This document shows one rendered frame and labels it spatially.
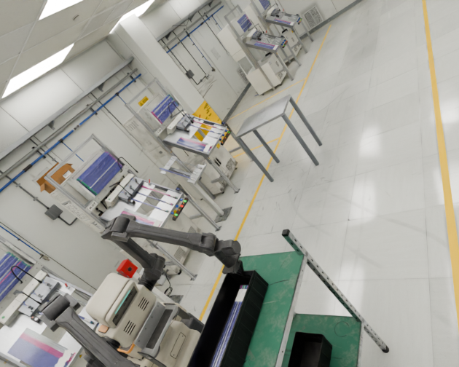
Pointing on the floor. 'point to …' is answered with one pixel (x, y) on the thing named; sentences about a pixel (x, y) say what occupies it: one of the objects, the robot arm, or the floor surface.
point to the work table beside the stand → (272, 112)
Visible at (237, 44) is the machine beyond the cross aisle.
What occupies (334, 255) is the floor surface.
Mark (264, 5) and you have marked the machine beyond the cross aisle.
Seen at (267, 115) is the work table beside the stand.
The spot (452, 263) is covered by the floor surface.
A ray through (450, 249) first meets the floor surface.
